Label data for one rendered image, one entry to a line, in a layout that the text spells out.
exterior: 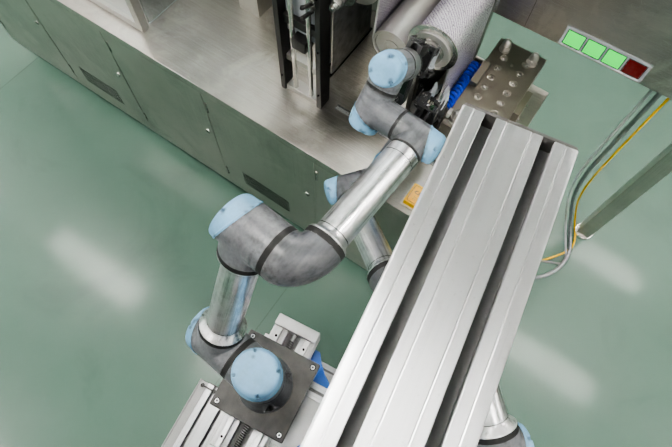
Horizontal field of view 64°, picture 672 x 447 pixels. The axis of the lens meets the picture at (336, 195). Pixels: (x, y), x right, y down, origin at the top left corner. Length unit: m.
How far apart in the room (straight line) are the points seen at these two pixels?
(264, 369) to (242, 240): 0.41
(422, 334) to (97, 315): 2.33
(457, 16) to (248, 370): 1.03
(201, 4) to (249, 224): 1.23
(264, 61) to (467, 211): 1.58
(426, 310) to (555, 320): 2.29
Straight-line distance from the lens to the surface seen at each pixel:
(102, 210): 2.79
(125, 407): 2.50
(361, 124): 1.20
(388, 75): 1.14
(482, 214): 0.38
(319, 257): 1.01
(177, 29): 2.05
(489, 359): 0.35
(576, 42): 1.73
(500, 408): 1.36
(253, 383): 1.33
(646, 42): 1.68
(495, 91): 1.74
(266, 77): 1.86
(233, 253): 1.06
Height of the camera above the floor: 2.36
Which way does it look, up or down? 64 degrees down
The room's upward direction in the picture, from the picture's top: 3 degrees clockwise
